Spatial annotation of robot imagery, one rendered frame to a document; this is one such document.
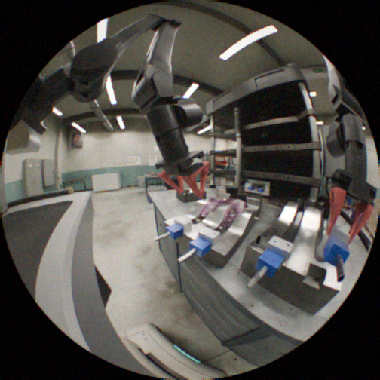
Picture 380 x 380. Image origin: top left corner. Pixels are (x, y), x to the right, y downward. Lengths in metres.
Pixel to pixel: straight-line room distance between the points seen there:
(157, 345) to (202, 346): 0.37
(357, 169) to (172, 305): 1.20
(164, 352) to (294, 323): 0.61
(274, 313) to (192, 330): 0.82
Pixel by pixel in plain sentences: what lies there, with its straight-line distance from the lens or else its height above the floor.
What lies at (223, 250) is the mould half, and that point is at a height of 0.85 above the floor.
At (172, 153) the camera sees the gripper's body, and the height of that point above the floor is 1.08.
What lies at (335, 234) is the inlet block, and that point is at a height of 0.97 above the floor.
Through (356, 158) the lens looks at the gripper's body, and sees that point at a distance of 0.24.
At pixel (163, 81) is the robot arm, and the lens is 0.23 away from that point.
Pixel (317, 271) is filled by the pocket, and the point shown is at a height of 0.88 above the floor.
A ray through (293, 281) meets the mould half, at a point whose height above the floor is 0.87.
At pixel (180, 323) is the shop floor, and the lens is 1.08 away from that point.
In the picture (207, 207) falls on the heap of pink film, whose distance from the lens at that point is 0.47.
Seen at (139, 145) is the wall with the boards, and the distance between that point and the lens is 7.28.
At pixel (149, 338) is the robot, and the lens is 0.80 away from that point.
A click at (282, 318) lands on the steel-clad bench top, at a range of 0.31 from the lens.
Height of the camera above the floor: 1.05
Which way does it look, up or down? 11 degrees down
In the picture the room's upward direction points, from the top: straight up
